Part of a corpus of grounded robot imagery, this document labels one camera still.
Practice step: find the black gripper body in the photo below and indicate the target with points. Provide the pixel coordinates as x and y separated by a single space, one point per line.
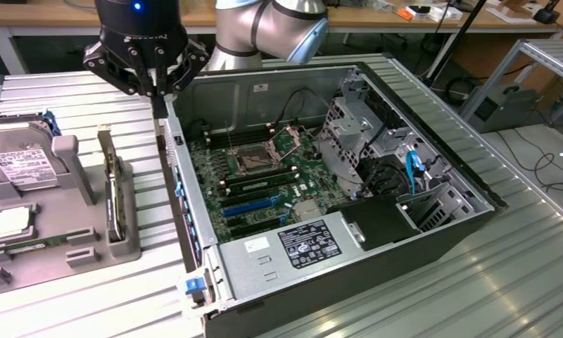
139 24

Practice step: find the green Nvidia graphics card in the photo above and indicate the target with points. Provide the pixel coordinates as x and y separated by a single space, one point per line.
115 204

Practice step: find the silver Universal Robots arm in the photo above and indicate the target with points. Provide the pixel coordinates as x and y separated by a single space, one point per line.
262 31

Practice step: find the white case label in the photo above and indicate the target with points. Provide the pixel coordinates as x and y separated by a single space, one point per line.
260 87

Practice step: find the thin metal locking lever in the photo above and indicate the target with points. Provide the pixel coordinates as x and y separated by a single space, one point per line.
230 137

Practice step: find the metal socket cover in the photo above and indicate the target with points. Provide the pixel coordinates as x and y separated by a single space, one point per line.
287 128

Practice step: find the silver hard disk drive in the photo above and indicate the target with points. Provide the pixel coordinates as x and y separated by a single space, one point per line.
22 165

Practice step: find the silver metal drive cage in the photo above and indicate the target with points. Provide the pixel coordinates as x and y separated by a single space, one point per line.
344 123

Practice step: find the black RAM stick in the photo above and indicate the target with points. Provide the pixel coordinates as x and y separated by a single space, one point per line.
262 183

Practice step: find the green Dell motherboard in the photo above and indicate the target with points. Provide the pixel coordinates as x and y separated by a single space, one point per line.
304 169

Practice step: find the long black expansion slot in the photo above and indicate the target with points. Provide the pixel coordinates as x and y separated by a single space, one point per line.
258 226
248 199

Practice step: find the wooden desk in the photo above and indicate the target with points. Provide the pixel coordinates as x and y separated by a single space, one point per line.
379 19

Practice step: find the grey plastic parts rack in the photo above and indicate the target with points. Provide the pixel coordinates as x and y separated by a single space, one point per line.
61 218

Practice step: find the small orange box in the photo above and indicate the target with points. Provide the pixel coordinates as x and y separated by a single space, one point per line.
404 13

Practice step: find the silver CPU chip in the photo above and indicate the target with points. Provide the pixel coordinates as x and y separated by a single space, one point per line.
9 223

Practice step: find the silver finned chipset heatsink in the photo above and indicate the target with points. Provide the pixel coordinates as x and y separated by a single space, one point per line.
308 208

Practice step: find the black and white box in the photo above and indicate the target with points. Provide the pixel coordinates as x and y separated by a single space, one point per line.
420 12

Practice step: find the green RAM stick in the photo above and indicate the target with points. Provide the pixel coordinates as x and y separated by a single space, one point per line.
37 243

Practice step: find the flat white box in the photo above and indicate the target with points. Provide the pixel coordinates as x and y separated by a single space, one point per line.
446 14

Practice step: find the black tripod pole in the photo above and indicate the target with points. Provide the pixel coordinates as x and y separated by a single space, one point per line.
455 38

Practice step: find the silver power supply unit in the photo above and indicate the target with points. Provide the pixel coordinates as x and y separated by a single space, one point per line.
252 267

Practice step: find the black plastic fan shroud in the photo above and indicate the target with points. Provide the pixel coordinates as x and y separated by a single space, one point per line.
379 218

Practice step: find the blue case latch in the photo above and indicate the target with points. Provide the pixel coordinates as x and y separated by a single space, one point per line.
194 285

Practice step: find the silver perforated disk bay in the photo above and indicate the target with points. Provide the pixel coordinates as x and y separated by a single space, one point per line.
438 211

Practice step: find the grey computer tower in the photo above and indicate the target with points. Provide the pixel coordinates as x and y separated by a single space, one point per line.
506 109

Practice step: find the cardboard with white paper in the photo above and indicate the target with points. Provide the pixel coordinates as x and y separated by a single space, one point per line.
511 10

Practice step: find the black open PC case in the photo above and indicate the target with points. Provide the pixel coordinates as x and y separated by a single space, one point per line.
403 281

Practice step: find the small black device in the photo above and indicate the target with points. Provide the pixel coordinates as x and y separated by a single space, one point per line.
545 14

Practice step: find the aluminium profile frame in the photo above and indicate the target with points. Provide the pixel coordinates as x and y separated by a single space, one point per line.
551 53

